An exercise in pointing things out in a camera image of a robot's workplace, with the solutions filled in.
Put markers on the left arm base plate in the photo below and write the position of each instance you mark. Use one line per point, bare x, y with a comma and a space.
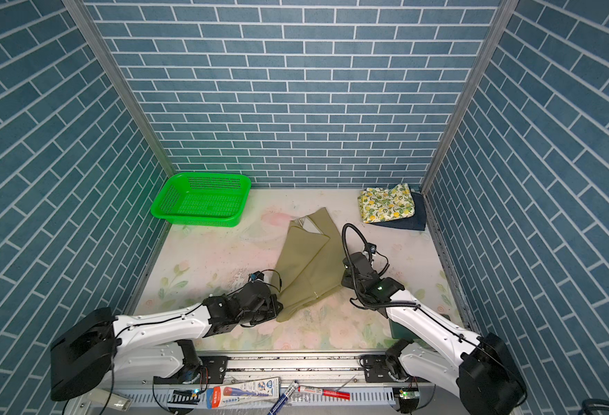
206, 370

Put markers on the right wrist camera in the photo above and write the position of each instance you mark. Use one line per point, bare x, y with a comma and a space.
370, 249

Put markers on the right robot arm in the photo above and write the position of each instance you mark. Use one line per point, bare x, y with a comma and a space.
478, 369

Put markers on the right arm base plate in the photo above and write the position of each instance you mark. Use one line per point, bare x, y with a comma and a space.
381, 368

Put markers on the blue marker pen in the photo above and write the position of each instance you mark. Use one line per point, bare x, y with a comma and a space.
284, 398

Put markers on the green plastic basket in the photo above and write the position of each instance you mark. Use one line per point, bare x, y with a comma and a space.
202, 199

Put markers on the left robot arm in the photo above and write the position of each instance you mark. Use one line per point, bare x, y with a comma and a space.
105, 347

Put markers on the yellow lemon print skirt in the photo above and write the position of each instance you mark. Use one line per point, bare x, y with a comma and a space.
378, 205

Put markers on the dark blue denim skirt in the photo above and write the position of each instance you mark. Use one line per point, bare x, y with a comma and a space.
417, 222

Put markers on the aluminium rail frame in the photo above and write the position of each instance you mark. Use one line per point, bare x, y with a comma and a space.
307, 368

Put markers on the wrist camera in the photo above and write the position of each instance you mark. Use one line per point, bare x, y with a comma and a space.
370, 249
256, 276

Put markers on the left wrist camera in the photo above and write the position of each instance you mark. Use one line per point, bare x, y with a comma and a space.
256, 276

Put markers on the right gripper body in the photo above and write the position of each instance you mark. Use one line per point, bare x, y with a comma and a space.
347, 280

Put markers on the dark green pad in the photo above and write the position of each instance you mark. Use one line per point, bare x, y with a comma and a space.
400, 332

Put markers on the olive khaki skirt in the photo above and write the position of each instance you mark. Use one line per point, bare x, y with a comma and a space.
310, 264

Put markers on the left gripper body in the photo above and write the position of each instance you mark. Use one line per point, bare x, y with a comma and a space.
267, 310

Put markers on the toothpaste box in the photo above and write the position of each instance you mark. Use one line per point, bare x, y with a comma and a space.
243, 393

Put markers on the red handled screwdriver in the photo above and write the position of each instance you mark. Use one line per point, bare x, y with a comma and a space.
324, 392

